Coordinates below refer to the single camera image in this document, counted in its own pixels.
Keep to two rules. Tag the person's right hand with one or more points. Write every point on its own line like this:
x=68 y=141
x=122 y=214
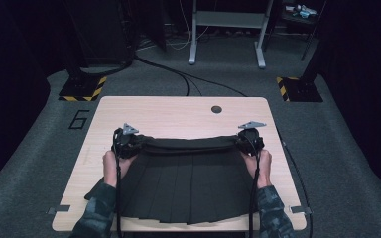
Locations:
x=263 y=168

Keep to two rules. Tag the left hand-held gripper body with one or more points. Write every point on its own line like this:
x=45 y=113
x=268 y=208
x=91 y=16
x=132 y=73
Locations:
x=127 y=143

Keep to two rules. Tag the black pleated skirt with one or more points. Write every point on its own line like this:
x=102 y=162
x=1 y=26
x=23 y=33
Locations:
x=185 y=185

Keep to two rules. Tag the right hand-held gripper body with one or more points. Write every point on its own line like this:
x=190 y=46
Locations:
x=251 y=140

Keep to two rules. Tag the person's left hand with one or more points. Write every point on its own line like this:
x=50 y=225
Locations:
x=111 y=170

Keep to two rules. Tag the black equipment cabinet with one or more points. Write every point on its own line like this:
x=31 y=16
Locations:
x=102 y=29

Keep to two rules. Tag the white metal desk frame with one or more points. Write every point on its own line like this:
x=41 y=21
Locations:
x=228 y=20

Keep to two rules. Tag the black stand base hazard tape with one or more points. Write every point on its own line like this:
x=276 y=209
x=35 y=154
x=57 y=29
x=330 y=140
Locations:
x=81 y=88
x=302 y=90

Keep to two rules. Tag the dark shelf with small things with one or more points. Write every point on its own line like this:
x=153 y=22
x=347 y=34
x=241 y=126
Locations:
x=299 y=13

